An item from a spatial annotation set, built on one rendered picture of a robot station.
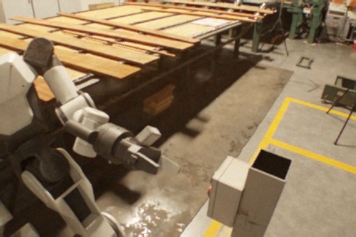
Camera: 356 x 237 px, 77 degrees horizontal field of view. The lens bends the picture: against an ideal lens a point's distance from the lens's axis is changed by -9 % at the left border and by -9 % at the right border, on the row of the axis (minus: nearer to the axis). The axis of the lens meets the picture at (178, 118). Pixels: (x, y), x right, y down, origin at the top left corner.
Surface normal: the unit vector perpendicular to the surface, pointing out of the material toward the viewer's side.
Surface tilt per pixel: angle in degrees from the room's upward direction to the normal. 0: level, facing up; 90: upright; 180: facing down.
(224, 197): 90
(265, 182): 90
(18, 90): 57
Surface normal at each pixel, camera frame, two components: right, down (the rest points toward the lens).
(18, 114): 0.55, -0.11
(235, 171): 0.02, -0.85
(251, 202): -0.54, 0.43
